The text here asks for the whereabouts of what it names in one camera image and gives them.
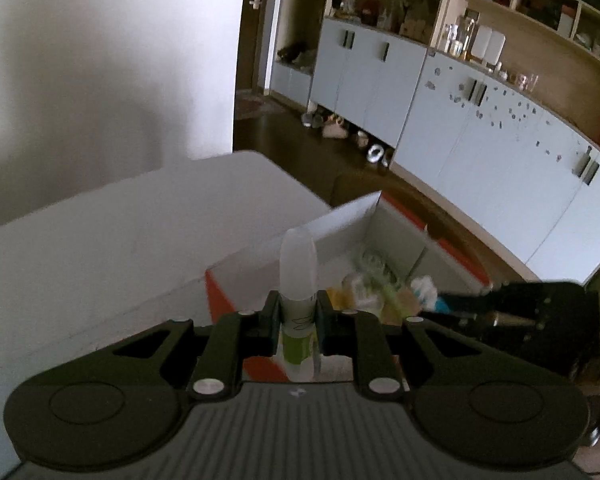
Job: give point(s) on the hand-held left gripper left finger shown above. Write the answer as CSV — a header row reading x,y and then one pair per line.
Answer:
x,y
272,322

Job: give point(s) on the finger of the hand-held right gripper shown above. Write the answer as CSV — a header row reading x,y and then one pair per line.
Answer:
x,y
460,321
472,296

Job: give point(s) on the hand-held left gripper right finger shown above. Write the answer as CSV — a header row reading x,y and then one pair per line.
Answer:
x,y
323,322

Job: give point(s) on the small bottle with green label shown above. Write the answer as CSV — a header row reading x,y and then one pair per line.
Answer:
x,y
297,270

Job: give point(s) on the white cardboard box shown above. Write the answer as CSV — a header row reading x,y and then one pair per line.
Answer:
x,y
340,225

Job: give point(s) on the blue and white toy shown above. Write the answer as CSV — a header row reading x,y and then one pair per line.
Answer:
x,y
425,290

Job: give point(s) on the silver shoe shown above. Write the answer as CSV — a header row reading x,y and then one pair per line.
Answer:
x,y
376,153

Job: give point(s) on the small beige shoe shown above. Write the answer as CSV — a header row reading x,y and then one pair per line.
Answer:
x,y
362,139

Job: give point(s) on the pink fluffy slipper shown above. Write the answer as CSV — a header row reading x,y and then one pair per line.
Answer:
x,y
336,129

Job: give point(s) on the grey shoes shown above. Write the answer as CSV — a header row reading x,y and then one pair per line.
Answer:
x,y
313,120

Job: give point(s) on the small glass cups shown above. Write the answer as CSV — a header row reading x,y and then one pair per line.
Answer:
x,y
527,81

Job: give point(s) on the white canister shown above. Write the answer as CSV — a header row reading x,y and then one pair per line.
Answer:
x,y
488,42

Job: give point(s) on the clear glass bottles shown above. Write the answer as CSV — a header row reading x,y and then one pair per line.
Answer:
x,y
459,37

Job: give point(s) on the wooden wall shelf unit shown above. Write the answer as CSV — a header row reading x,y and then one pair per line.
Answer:
x,y
525,5

